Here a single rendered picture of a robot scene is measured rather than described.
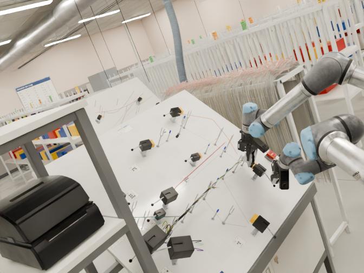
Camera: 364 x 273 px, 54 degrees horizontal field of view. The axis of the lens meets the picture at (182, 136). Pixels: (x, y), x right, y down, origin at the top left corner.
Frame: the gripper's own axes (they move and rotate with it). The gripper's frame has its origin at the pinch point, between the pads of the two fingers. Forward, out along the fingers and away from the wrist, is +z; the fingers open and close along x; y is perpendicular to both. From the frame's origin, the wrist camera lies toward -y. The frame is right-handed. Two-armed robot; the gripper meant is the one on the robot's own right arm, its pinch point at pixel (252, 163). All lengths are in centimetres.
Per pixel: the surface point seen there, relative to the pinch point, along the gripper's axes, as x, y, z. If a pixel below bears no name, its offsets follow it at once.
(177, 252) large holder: 77, -12, -2
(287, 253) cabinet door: 12, -30, 40
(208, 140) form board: -0.5, 30.2, -6.2
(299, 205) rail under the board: -6.6, -26.7, 20.6
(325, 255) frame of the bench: -26, -39, 67
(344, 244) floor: -85, -36, 105
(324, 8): -255, 63, -45
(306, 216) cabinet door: -17.3, -27.6, 35.7
